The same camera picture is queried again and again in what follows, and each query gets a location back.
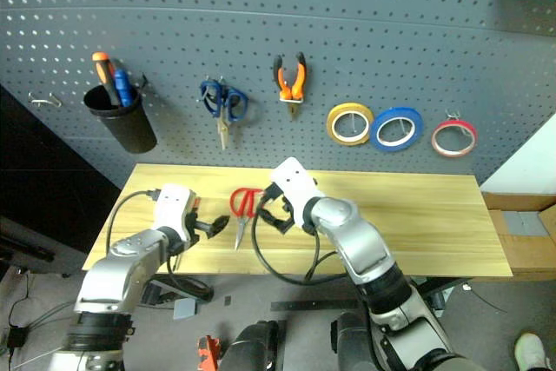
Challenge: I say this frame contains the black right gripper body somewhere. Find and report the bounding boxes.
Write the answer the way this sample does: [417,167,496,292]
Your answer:
[259,183,297,216]

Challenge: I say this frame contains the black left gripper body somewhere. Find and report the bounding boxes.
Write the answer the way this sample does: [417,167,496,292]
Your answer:
[184,196,206,246]

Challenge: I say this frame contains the yellow tape roll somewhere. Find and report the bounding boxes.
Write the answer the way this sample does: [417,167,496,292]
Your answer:
[325,103,375,148]

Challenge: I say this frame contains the blue tape roll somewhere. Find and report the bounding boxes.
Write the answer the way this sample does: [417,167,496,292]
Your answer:
[368,105,425,155]

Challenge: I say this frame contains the red tape roll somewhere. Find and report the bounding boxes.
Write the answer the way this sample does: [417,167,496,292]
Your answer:
[431,119,479,159]

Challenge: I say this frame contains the grey perforated pegboard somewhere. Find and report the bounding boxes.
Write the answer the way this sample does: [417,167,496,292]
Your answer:
[0,0,556,193]

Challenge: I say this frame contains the metal hook with red tape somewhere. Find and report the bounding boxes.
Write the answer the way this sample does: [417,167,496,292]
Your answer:
[446,109,475,137]

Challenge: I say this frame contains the grey square floor plate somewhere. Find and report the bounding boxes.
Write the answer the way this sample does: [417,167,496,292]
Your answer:
[172,298,198,321]

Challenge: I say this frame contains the black floor strip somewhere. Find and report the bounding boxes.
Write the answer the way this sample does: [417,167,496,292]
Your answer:
[269,297,362,313]

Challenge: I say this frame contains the orange red floor tool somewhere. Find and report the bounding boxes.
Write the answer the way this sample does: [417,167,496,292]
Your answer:
[196,335,222,371]

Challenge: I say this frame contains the light wooden table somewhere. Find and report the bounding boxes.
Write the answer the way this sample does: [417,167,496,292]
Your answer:
[82,163,514,279]

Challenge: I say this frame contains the black cup holder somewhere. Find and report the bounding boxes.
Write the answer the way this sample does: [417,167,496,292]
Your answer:
[83,83,158,155]

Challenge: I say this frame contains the dark rounded shape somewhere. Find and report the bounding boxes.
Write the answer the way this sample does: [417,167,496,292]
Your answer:
[220,319,284,371]
[330,310,371,371]

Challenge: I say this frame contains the black power adapter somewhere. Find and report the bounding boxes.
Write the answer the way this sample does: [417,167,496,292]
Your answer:
[7,326,29,350]

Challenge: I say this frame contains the brown cardboard box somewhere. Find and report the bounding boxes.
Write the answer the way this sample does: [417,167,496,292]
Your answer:
[480,190,556,282]

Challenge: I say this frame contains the white shoe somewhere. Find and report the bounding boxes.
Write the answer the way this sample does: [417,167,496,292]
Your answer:
[513,332,549,371]

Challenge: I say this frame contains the red handled scissors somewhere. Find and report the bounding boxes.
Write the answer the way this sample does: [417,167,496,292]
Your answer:
[228,187,267,252]

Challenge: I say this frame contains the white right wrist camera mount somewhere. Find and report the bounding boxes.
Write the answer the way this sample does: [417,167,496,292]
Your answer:
[268,156,328,229]

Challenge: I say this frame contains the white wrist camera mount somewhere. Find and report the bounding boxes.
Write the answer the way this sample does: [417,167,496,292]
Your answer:
[268,156,328,229]
[153,183,197,242]

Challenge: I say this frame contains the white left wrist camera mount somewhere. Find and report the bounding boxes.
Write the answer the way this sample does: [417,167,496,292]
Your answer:
[153,183,197,242]

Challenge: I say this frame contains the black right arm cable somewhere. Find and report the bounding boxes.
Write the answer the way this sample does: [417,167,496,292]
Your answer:
[250,190,354,288]

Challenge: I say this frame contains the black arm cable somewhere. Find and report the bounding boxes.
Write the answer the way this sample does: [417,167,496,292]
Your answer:
[105,188,162,260]
[250,190,354,288]

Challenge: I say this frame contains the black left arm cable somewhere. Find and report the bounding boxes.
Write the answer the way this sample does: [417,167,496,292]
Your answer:
[105,188,162,260]

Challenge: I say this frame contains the blue handled scissors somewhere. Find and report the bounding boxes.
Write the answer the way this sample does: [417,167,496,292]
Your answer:
[198,77,250,151]

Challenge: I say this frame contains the orange handled pliers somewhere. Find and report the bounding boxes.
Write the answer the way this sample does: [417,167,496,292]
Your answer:
[272,51,309,121]

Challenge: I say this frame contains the blue handled screwdriver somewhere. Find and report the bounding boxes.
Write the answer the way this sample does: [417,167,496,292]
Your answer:
[113,69,134,108]

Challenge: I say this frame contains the orange black handled screwdriver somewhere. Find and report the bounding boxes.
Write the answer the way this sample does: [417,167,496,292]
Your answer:
[90,51,123,107]

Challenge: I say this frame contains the bare metal wire hook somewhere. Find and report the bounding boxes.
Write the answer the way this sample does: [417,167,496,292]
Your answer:
[28,91,63,109]

